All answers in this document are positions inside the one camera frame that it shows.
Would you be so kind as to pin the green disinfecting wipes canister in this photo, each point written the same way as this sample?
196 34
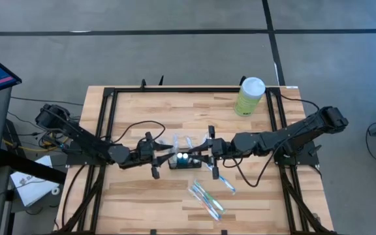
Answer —
250 94

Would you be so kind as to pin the blue white-capped mouthwash bottle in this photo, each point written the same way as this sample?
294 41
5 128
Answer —
185 156
179 156

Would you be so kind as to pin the black support beam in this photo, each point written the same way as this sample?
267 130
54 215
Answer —
28 166

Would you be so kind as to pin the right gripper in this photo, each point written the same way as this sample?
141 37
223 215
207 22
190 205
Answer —
221 148

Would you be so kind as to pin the white printed paper sheet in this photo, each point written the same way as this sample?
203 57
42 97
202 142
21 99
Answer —
31 189

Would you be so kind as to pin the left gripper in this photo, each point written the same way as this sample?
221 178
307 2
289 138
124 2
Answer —
142 154

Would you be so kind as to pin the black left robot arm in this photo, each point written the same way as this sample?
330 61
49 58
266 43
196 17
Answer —
87 140

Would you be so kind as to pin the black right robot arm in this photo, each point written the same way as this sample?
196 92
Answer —
273 140

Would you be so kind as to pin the white label sticker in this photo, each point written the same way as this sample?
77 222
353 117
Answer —
291 87

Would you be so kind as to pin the black frame clamp bracket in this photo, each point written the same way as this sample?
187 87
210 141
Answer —
242 81
153 232
224 232
143 84
161 81

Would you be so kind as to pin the white tape roll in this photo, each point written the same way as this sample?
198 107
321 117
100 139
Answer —
55 188

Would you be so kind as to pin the black aluminium table frame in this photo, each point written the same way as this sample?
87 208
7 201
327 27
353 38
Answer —
175 89

